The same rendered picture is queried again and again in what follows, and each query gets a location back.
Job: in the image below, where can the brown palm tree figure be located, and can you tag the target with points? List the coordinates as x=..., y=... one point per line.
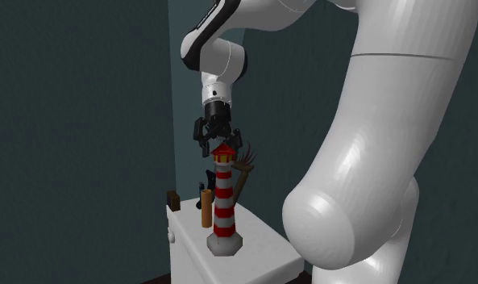
x=240, y=183

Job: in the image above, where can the red white lighthouse figure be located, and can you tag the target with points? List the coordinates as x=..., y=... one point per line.
x=224, y=204

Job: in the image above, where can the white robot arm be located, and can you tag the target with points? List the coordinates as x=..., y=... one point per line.
x=380, y=157

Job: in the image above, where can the white cabinet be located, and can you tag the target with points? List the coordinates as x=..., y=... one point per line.
x=258, y=255

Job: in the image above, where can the dark brown box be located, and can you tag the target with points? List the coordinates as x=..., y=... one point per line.
x=173, y=200

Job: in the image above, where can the orange cylinder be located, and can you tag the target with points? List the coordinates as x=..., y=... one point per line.
x=206, y=208

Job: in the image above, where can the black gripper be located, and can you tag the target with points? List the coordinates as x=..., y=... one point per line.
x=217, y=114

